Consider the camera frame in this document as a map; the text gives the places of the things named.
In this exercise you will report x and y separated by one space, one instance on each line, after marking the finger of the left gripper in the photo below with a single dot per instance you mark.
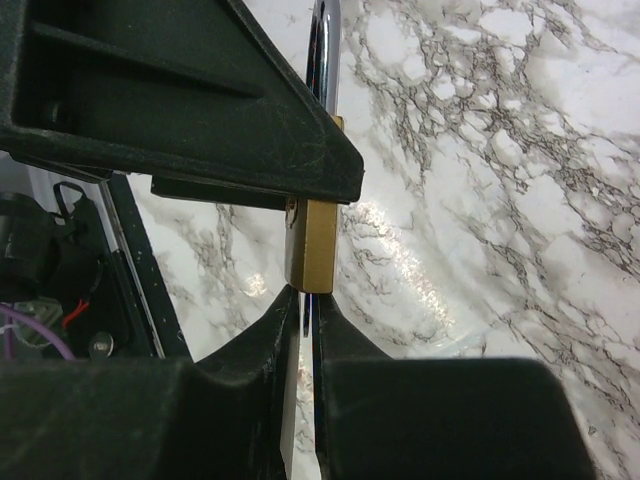
192 93

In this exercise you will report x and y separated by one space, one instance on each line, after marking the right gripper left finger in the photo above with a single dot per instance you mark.
227 416

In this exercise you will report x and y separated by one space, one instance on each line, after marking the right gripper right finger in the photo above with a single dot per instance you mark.
377 417

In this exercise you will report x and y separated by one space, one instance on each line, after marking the brass padlock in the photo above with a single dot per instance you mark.
311 225

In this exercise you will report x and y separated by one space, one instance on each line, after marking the silver padlock key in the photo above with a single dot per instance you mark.
307 312

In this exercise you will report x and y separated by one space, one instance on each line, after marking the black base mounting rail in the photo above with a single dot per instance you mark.
79 279

